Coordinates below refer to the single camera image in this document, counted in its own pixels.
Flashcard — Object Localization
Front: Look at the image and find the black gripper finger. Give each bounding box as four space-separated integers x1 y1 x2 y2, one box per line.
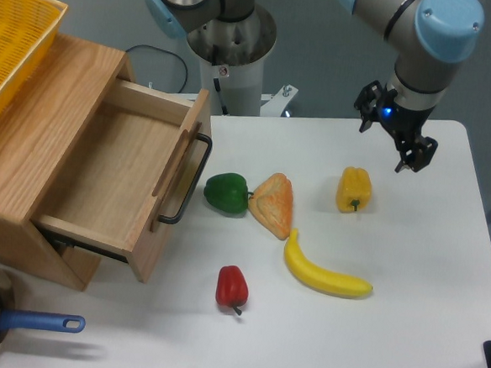
395 134 438 173
354 80 386 133

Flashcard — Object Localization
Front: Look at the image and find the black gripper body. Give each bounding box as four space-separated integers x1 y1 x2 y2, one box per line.
377 91 430 152

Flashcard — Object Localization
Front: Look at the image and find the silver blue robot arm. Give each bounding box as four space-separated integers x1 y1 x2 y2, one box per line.
145 0 485 172

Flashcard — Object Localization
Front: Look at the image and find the yellow bell pepper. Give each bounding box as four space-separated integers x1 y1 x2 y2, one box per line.
335 166 372 213

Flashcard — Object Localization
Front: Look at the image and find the green bell pepper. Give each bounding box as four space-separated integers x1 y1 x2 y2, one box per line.
203 172 251 214

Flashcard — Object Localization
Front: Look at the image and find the red bell pepper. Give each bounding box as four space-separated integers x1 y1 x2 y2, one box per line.
215 265 249 316

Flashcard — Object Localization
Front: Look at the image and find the orange triangular pastry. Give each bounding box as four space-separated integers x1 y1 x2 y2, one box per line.
248 173 293 240

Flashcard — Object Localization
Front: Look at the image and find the yellow banana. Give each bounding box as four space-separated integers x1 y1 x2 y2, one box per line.
283 229 373 298

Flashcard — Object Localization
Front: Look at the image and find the open wooden drawer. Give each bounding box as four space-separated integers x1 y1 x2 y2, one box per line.
33 80 211 281

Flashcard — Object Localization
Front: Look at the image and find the wooden drawer cabinet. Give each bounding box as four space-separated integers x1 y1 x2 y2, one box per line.
0 34 134 291

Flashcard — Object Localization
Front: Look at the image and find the yellow plastic basket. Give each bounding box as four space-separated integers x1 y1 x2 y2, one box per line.
0 0 68 115

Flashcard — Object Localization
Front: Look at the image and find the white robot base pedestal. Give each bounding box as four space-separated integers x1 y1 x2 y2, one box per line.
187 4 298 117

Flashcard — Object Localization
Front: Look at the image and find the black drawer handle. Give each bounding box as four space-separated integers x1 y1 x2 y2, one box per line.
156 132 213 225

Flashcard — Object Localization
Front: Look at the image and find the black cable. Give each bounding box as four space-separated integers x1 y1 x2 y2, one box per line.
121 43 192 95

